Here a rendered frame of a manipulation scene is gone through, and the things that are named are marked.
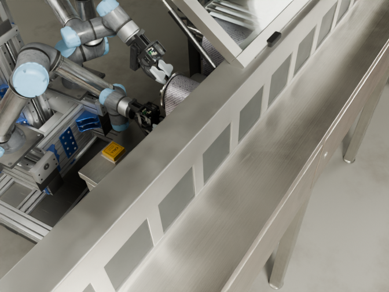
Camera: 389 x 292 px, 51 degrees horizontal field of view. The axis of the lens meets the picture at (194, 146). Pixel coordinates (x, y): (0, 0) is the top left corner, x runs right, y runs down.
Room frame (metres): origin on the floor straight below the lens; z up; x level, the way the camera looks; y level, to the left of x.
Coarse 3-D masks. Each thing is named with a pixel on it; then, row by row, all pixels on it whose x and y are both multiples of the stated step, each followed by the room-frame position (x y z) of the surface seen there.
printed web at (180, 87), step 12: (204, 36) 1.26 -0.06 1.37; (204, 48) 1.24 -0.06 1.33; (204, 60) 1.25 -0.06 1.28; (216, 60) 1.21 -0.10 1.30; (204, 72) 1.25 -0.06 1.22; (180, 84) 1.08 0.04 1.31; (192, 84) 1.07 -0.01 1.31; (168, 96) 1.06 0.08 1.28; (180, 96) 1.04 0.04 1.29; (168, 108) 1.05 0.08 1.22
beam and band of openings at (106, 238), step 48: (336, 0) 1.10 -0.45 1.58; (288, 48) 0.85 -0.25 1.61; (192, 96) 0.64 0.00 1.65; (240, 96) 0.66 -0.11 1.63; (144, 144) 0.52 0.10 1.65; (192, 144) 0.52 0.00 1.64; (240, 144) 0.68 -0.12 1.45; (96, 192) 0.41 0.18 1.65; (144, 192) 0.41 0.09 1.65; (192, 192) 0.52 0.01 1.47; (48, 240) 0.32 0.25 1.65; (96, 240) 0.32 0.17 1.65; (144, 240) 0.39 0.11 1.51; (0, 288) 0.25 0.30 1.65; (48, 288) 0.25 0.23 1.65; (96, 288) 0.29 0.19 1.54
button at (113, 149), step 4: (112, 144) 1.16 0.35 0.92; (116, 144) 1.16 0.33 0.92; (108, 148) 1.14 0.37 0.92; (112, 148) 1.14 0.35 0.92; (116, 148) 1.14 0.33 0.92; (120, 148) 1.14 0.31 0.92; (124, 148) 1.14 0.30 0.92; (104, 152) 1.12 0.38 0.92; (108, 152) 1.12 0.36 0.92; (112, 152) 1.12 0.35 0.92; (116, 152) 1.11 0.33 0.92; (120, 152) 1.12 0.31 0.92; (108, 156) 1.10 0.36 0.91; (112, 156) 1.09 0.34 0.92; (116, 156) 1.10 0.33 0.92
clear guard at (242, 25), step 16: (208, 0) 0.86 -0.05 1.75; (224, 0) 0.88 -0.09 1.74; (240, 0) 0.90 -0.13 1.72; (256, 0) 0.92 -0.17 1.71; (272, 0) 0.94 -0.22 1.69; (288, 0) 0.96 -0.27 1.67; (224, 16) 0.83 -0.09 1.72; (240, 16) 0.85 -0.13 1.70; (256, 16) 0.87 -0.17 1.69; (272, 16) 0.89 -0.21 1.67; (240, 32) 0.81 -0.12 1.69; (256, 32) 0.83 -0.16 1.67; (240, 48) 0.77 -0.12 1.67
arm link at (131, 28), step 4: (132, 20) 1.27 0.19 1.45; (128, 24) 1.24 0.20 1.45; (132, 24) 1.25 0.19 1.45; (136, 24) 1.26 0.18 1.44; (124, 28) 1.23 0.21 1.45; (128, 28) 1.23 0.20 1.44; (132, 28) 1.23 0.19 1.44; (136, 28) 1.24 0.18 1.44; (120, 32) 1.23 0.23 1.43; (124, 32) 1.22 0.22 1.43; (128, 32) 1.22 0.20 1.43; (132, 32) 1.22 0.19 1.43; (136, 32) 1.23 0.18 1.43; (120, 36) 1.23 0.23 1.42; (124, 36) 1.22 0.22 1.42; (128, 36) 1.21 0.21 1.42; (124, 40) 1.22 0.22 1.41
